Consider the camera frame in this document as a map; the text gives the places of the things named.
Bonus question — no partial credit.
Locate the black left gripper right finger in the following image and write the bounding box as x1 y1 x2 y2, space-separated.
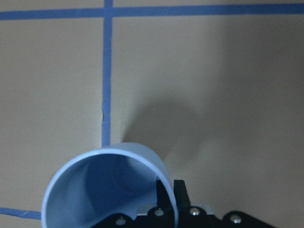
174 180 191 211

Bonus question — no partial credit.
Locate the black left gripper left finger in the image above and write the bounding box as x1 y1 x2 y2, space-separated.
156 180 173 213

